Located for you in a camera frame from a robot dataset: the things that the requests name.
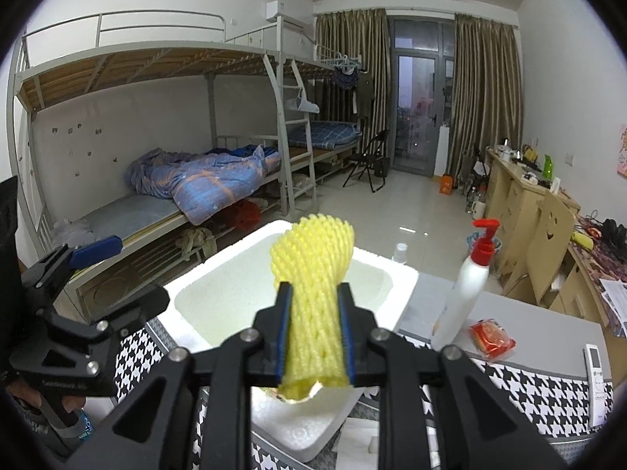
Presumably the blue plaid quilt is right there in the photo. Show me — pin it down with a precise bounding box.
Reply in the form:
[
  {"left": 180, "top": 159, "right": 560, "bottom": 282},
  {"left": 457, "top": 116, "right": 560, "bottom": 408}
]
[{"left": 125, "top": 144, "right": 282, "bottom": 226}]

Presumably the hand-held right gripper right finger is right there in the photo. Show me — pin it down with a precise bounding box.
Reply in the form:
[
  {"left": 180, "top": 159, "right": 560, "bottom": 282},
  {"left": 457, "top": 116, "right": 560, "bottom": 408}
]
[{"left": 337, "top": 281, "right": 569, "bottom": 470}]

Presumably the white hanging bag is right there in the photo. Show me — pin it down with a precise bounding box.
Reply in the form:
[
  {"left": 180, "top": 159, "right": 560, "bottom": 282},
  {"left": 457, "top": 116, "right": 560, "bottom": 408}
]
[{"left": 284, "top": 83, "right": 321, "bottom": 113}]

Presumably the dark green garment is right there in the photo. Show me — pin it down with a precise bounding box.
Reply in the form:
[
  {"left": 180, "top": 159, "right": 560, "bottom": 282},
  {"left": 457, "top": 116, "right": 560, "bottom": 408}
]
[{"left": 355, "top": 71, "right": 375, "bottom": 121}]

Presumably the blue plaid bedding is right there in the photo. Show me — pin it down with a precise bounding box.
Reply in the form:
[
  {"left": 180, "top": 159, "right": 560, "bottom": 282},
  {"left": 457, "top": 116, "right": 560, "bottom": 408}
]
[{"left": 286, "top": 121, "right": 363, "bottom": 150}]

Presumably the red cloth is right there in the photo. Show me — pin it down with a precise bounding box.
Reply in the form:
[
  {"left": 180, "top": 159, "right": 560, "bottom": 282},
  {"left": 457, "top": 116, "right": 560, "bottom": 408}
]
[{"left": 230, "top": 201, "right": 263, "bottom": 228}]

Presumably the grey bed mattress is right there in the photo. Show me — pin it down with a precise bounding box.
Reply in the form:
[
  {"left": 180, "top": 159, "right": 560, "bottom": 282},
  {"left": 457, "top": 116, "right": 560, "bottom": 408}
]
[{"left": 81, "top": 191, "right": 187, "bottom": 243}]

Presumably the glass balcony door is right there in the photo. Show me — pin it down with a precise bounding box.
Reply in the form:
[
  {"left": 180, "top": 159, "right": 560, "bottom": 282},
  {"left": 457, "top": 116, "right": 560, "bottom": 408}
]
[{"left": 387, "top": 17, "right": 456, "bottom": 174}]

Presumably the brown striped curtain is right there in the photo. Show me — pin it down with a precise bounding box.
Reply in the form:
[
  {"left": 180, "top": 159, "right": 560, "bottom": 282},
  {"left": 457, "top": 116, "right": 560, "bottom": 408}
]
[
  {"left": 448, "top": 12, "right": 520, "bottom": 182},
  {"left": 313, "top": 9, "right": 390, "bottom": 157}
]

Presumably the stack of papers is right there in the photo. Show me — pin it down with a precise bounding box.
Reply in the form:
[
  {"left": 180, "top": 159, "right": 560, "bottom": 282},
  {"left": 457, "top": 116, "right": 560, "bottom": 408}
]
[{"left": 598, "top": 279, "right": 627, "bottom": 338}]

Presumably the houndstooth tablecloth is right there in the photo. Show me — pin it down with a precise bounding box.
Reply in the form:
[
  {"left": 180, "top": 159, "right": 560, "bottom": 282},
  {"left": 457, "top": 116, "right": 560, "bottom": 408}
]
[{"left": 112, "top": 318, "right": 615, "bottom": 470}]

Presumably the black folding chair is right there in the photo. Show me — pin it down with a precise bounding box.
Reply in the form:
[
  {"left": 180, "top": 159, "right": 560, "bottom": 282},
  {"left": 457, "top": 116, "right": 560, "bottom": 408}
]
[{"left": 342, "top": 130, "right": 391, "bottom": 193}]

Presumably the metal bunk bed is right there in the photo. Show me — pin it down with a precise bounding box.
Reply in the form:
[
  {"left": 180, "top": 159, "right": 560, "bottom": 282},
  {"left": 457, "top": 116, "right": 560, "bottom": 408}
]
[
  {"left": 7, "top": 10, "right": 319, "bottom": 324},
  {"left": 277, "top": 14, "right": 368, "bottom": 192}
]

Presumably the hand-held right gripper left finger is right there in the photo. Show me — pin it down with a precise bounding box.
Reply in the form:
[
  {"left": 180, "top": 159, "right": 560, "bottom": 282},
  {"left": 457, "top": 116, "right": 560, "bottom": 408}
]
[{"left": 63, "top": 281, "right": 295, "bottom": 470}]

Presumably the wooden chair with smiley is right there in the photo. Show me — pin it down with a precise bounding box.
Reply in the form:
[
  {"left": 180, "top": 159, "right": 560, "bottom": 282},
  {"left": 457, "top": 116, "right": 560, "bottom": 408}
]
[{"left": 500, "top": 188, "right": 576, "bottom": 304}]

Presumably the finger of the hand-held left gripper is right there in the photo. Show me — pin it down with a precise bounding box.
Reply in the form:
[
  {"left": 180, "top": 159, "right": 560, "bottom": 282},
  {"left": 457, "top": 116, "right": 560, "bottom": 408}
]
[
  {"left": 20, "top": 236, "right": 124, "bottom": 315},
  {"left": 9, "top": 285, "right": 171, "bottom": 398}
]

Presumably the yellow foam fruit net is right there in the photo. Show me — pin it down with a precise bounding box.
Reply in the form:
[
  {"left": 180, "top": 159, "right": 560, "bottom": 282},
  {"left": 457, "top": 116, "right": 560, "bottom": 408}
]
[{"left": 270, "top": 213, "right": 355, "bottom": 400}]

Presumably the white cabinet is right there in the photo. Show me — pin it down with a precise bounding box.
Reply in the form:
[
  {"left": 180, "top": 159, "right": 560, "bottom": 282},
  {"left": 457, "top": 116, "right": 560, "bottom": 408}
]
[{"left": 437, "top": 125, "right": 451, "bottom": 177}]

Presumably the white pump lotion bottle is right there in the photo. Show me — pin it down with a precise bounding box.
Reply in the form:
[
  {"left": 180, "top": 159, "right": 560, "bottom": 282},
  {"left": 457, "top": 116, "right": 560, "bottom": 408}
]
[{"left": 431, "top": 219, "right": 500, "bottom": 348}]

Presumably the white cloth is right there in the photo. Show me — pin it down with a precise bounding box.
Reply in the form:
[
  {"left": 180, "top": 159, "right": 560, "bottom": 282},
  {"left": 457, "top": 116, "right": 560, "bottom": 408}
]
[{"left": 338, "top": 416, "right": 393, "bottom": 458}]

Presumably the beige cloth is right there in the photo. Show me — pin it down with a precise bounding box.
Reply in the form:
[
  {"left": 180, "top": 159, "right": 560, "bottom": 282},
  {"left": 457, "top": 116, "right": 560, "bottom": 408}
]
[{"left": 176, "top": 228, "right": 217, "bottom": 260}]

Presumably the white foam box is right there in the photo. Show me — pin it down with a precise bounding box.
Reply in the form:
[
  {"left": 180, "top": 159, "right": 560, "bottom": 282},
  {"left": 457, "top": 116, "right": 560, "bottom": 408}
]
[{"left": 164, "top": 220, "right": 419, "bottom": 463}]

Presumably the white remote control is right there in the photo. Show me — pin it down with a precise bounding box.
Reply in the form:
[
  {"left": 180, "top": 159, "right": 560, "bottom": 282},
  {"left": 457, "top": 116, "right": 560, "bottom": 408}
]
[{"left": 584, "top": 344, "right": 611, "bottom": 427}]

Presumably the light wooden desk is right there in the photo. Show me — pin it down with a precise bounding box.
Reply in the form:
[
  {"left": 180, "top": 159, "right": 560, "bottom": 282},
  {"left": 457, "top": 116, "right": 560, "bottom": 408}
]
[{"left": 485, "top": 147, "right": 627, "bottom": 334}]

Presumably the dark floral garment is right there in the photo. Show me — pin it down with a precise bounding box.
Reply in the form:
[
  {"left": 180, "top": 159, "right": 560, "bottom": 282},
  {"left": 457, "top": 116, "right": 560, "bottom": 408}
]
[{"left": 330, "top": 66, "right": 358, "bottom": 91}]

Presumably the red snack packet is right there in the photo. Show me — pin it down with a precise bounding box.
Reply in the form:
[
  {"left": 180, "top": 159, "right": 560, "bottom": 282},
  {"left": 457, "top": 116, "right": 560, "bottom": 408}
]
[{"left": 468, "top": 319, "right": 516, "bottom": 359}]

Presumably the white air conditioner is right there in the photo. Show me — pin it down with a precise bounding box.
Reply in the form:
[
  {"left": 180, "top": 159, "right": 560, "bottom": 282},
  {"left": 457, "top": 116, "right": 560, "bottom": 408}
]
[{"left": 265, "top": 0, "right": 314, "bottom": 27}]

